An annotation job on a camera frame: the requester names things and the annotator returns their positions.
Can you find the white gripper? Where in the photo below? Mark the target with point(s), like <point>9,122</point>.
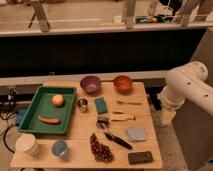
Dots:
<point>167,116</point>

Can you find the grey-blue towel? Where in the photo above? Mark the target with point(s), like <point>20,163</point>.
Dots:
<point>136,134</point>

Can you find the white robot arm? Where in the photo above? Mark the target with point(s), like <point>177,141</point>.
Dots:
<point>185,82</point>

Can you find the green plastic tray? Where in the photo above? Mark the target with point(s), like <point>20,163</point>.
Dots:
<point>41,105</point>

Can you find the black rectangular block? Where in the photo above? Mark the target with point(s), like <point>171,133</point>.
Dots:
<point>140,157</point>

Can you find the orange bowl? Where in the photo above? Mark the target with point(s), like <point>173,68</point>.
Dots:
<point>122,83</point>

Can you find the small dark binder clip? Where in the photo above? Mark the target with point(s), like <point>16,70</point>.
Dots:
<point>102,122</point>

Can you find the green sponge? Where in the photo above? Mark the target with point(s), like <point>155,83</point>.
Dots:
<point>100,105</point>

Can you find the bunch of dark grapes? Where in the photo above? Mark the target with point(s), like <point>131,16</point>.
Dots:
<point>100,151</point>

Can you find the purple bowl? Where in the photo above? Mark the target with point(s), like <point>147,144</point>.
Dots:
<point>90,84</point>

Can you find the small metal cup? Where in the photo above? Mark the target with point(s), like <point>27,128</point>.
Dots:
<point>83,105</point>

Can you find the orange peach fruit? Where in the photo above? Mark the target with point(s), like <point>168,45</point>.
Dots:
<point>57,100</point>

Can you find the red sausage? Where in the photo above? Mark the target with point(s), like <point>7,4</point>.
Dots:
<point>48,120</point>

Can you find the white paper cup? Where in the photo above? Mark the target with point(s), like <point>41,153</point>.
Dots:
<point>28,144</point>

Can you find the blue cloth beside table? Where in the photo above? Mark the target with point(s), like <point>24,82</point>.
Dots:
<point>19,116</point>

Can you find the wooden handled fork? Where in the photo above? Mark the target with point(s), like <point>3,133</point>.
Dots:
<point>129,103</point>

